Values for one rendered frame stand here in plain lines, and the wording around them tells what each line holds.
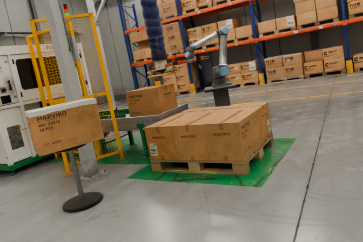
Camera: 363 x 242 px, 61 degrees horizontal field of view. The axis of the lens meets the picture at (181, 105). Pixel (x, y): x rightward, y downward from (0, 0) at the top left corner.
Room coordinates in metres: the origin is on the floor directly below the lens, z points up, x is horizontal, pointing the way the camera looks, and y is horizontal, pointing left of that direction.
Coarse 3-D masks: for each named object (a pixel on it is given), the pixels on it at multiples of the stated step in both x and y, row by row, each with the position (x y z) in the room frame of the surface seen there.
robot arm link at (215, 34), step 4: (216, 32) 4.78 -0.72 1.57; (208, 36) 4.77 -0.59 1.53; (212, 36) 4.77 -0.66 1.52; (216, 36) 4.79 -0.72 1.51; (200, 40) 4.75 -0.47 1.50; (204, 40) 4.74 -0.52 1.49; (208, 40) 4.75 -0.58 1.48; (196, 44) 4.70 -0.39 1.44; (200, 44) 4.72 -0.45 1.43; (196, 48) 4.71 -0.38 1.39
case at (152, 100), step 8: (144, 88) 4.55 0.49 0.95; (152, 88) 4.23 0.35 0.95; (160, 88) 4.24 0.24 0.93; (168, 88) 4.39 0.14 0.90; (128, 96) 4.48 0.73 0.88; (136, 96) 4.40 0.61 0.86; (144, 96) 4.32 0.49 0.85; (152, 96) 4.25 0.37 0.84; (160, 96) 4.21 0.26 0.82; (168, 96) 4.36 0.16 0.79; (128, 104) 4.50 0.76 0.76; (136, 104) 4.42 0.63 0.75; (144, 104) 4.34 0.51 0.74; (152, 104) 4.26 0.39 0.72; (160, 104) 4.19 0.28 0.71; (168, 104) 4.32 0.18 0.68; (176, 104) 4.49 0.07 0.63; (136, 112) 4.44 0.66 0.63; (144, 112) 4.35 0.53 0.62; (152, 112) 4.28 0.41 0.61; (160, 112) 4.20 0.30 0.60
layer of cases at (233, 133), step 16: (192, 112) 4.04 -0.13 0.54; (208, 112) 3.82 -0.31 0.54; (224, 112) 3.61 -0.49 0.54; (240, 112) 3.42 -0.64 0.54; (256, 112) 3.39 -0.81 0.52; (144, 128) 3.59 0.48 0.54; (160, 128) 3.46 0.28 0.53; (176, 128) 3.34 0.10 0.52; (192, 128) 3.23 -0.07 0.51; (208, 128) 3.13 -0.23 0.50; (224, 128) 3.03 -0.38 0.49; (240, 128) 2.97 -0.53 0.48; (256, 128) 3.33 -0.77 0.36; (160, 144) 3.49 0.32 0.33; (176, 144) 3.37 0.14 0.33; (192, 144) 3.25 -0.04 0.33; (208, 144) 3.15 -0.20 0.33; (224, 144) 3.04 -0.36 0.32; (240, 144) 2.95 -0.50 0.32; (256, 144) 3.26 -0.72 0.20; (208, 160) 3.17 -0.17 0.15; (224, 160) 3.06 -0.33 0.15; (240, 160) 2.96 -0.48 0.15
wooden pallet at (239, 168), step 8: (272, 136) 3.75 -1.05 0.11; (264, 144) 3.47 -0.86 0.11; (272, 144) 3.72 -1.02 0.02; (256, 152) 3.23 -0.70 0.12; (152, 160) 3.58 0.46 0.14; (160, 160) 3.51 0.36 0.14; (168, 160) 3.45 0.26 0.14; (176, 160) 3.39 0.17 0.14; (184, 160) 3.33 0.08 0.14; (192, 160) 3.27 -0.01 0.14; (200, 160) 3.22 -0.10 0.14; (248, 160) 3.02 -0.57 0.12; (152, 168) 3.59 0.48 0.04; (160, 168) 3.52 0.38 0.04; (168, 168) 3.54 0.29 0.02; (176, 168) 3.48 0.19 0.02; (184, 168) 3.43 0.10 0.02; (192, 168) 3.28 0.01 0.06; (200, 168) 3.24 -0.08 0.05; (240, 168) 2.97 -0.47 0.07; (248, 168) 3.00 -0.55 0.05
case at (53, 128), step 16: (32, 112) 2.70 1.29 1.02; (48, 112) 2.77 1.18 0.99; (64, 112) 2.83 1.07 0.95; (80, 112) 2.91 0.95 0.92; (96, 112) 2.98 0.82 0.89; (32, 128) 2.69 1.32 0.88; (48, 128) 2.75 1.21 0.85; (64, 128) 2.82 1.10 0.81; (80, 128) 2.89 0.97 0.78; (96, 128) 2.96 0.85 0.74; (48, 144) 2.73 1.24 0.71; (64, 144) 2.80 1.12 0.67; (80, 144) 2.87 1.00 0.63
